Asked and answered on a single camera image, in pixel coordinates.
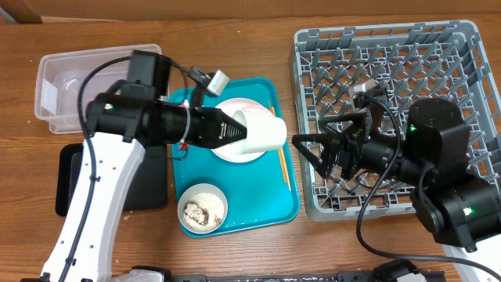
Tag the white cup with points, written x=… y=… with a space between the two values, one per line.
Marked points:
x=264 y=132

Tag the wooden chopstick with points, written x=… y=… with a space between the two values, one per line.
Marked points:
x=272 y=109
x=284 y=168

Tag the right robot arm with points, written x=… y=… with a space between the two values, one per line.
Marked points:
x=460 y=209

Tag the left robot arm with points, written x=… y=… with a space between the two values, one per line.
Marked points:
x=118 y=126

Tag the clear plastic bin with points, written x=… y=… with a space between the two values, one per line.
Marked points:
x=59 y=79

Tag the pink plate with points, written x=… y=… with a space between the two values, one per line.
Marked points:
x=229 y=107

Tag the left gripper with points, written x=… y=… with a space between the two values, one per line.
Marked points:
x=211 y=128

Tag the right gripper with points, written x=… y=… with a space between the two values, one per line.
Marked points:
x=326 y=139

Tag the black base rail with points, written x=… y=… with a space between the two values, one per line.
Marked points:
x=343 y=276

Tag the black tray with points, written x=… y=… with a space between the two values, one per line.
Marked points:
x=148 y=189

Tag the grey dishwasher rack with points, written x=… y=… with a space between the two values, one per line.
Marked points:
x=412 y=61

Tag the teal serving tray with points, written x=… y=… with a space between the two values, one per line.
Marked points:
x=255 y=191

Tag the grey bowl with food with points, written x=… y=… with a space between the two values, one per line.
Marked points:
x=202 y=209

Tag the red snack wrapper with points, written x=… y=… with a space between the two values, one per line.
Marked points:
x=183 y=146

